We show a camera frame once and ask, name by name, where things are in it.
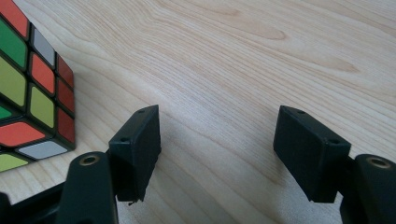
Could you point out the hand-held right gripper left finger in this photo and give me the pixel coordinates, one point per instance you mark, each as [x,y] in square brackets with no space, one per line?
[138,146]

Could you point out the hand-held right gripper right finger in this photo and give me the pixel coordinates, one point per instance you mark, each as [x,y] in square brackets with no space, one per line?
[306,155]

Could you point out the multicoloured puzzle cube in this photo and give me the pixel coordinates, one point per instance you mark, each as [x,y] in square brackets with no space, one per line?
[31,93]

